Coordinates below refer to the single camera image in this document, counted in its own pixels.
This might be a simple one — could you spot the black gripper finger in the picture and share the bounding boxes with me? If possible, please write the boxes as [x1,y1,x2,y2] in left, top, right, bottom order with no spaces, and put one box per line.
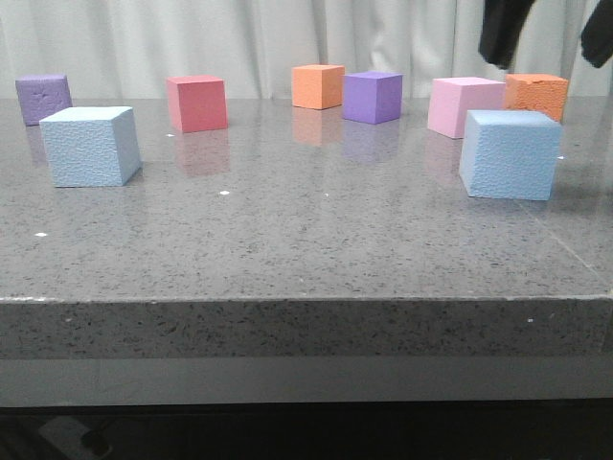
[478,0,534,70]
[580,0,613,68]

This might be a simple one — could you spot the light blue foam block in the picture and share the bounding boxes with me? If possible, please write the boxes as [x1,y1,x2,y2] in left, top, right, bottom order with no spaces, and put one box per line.
[459,110,562,200]
[39,106,142,188]

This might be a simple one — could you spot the orange foam block right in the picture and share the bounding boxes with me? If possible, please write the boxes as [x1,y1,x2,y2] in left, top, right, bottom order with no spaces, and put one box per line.
[504,74,569,122]

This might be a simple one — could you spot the orange foam block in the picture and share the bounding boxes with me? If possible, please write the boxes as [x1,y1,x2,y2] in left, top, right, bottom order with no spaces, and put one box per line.
[504,74,569,122]
[292,64,345,110]

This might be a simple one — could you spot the pink foam block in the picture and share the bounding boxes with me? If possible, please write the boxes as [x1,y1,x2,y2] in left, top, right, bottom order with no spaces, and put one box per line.
[427,77,505,139]

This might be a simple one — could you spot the purple foam block centre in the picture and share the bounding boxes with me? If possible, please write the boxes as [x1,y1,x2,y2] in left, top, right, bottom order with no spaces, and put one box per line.
[342,71,403,125]

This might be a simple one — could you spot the purple foam block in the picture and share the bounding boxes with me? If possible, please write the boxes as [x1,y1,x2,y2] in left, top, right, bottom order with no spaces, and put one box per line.
[342,71,403,125]
[15,74,73,126]

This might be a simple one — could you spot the orange foam block centre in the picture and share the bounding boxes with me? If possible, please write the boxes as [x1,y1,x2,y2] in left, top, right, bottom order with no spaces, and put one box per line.
[292,64,345,110]

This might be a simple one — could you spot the red foam block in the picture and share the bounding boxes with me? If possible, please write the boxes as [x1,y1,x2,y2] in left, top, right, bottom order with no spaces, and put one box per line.
[166,75,228,132]

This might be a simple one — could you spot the white pleated curtain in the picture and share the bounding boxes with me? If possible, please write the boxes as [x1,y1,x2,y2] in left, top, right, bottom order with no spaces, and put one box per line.
[0,0,613,101]

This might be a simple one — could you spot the purple foam block far left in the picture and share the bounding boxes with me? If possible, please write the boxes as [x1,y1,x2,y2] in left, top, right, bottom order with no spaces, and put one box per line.
[15,74,73,126]

